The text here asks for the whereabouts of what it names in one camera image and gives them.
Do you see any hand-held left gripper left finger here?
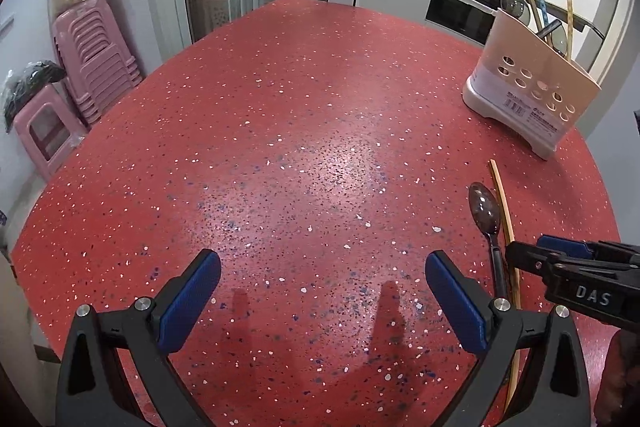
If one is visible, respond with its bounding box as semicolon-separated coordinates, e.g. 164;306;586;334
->
54;248;222;427

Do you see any large brown plastic spoon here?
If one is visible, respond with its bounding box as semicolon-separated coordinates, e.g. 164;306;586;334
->
468;182;510;299

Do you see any stack of pink stools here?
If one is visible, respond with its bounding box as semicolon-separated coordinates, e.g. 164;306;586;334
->
52;0;146;125

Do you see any dark plastic bag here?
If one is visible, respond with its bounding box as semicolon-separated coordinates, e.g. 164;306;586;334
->
2;59;66;122

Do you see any pink plastic stool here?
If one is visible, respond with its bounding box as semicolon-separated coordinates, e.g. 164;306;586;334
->
12;82;91;182

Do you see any beige perforated utensil holder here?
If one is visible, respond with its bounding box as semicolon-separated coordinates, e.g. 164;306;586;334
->
461;7;602;161

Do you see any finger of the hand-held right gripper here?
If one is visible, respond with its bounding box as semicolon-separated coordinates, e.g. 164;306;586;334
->
537;234;601;260
505;241;568;282

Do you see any black plastic spoon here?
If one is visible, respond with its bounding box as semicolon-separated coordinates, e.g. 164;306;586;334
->
540;21;572;58

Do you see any black built-in oven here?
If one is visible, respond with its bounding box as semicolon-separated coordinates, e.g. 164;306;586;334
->
426;0;506;42

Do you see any plain square wooden chopstick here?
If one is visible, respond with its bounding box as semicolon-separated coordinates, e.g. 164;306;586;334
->
521;0;545;34

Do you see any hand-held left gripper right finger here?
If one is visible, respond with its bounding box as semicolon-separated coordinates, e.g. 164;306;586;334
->
425;250;594;427

